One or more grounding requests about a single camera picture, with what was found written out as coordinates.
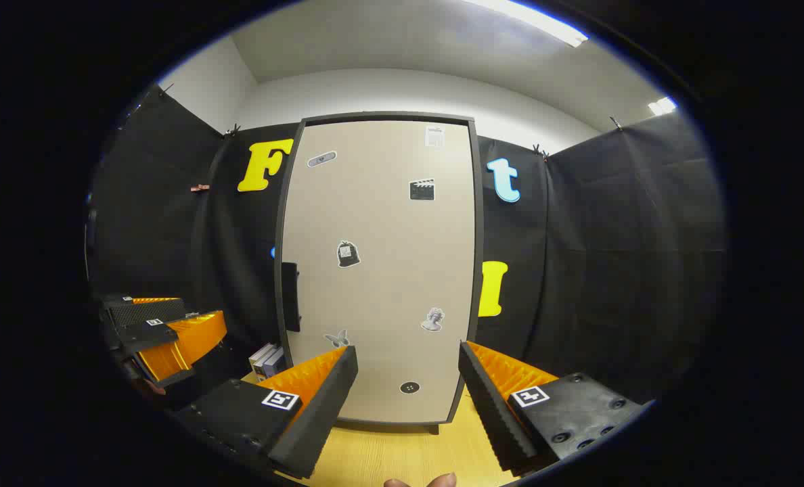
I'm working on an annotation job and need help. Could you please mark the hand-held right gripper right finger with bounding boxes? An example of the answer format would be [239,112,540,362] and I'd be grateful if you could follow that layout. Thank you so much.
[458,340,650,474]

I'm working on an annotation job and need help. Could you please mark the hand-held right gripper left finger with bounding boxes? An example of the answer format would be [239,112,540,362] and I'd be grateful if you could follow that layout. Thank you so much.
[172,345,360,481]

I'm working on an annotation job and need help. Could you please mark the black door handle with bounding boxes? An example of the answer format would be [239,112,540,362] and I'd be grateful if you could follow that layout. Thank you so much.
[282,262,301,333]

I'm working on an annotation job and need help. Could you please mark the beige cabinet door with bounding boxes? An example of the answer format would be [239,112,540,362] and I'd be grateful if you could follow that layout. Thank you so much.
[282,120,477,425]

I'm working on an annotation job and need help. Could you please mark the blue-grey small box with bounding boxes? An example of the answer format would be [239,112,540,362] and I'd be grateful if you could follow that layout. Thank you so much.
[263,348,288,381]

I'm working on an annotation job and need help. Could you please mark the black backdrop cloth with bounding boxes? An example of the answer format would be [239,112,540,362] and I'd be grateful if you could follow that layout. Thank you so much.
[87,85,728,407]

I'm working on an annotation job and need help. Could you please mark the long ceiling light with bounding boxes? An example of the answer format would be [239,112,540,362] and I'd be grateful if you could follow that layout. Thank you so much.
[470,0,589,48]

